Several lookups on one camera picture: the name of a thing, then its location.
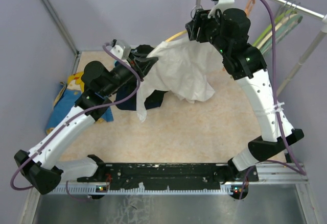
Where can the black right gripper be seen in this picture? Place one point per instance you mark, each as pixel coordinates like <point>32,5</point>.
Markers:
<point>200,21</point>

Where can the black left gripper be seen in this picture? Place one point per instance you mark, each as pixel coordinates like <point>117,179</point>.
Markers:
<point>141,66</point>

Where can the yellow hanger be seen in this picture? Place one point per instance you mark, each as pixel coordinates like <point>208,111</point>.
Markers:
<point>181,33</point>

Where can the black t-shirt white trim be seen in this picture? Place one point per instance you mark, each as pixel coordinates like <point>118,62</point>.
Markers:
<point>156,98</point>

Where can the off-white t-shirt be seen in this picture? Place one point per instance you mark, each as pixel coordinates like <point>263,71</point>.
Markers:
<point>182,68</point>

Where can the orange hanger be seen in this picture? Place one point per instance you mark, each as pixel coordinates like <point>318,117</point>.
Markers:
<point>249,7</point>

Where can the mint green hanger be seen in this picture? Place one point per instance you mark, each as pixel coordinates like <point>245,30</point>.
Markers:
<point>281,32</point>

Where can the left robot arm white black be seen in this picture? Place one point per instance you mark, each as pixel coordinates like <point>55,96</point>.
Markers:
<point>40,165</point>

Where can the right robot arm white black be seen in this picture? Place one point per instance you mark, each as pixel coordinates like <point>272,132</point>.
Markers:
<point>227,31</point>

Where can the blue Pikachu t-shirt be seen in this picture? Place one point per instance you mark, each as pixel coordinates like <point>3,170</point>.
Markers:
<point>70,91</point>

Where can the metal clothes rack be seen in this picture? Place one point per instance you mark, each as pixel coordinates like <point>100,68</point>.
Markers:
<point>320,36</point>

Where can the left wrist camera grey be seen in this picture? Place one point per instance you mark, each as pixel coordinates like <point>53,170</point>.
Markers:
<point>120,49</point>

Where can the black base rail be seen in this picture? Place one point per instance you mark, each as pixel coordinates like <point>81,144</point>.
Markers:
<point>173,177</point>

